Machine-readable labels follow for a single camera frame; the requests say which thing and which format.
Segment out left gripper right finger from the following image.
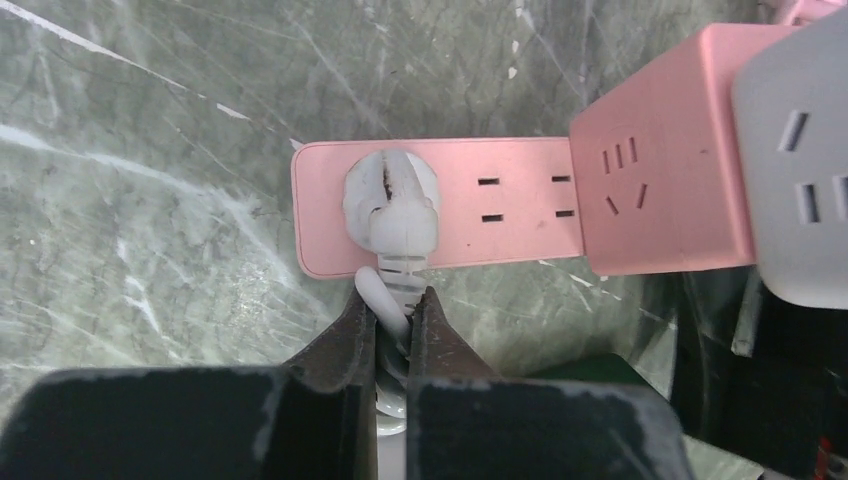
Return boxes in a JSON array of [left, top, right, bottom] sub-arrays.
[[406, 288, 693, 479]]

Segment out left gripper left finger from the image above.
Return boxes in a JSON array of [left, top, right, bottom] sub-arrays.
[[1, 294, 377, 479]]

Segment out white cube socket top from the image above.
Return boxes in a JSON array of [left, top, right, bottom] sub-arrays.
[[732, 8, 847, 310]]

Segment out dark green cube socket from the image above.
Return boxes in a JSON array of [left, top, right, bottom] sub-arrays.
[[527, 353, 650, 387]]

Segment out white cable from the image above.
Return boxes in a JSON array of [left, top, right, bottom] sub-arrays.
[[341, 148, 443, 439]]

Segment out pink cube socket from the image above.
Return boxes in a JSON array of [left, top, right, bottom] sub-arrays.
[[570, 23, 790, 276]]

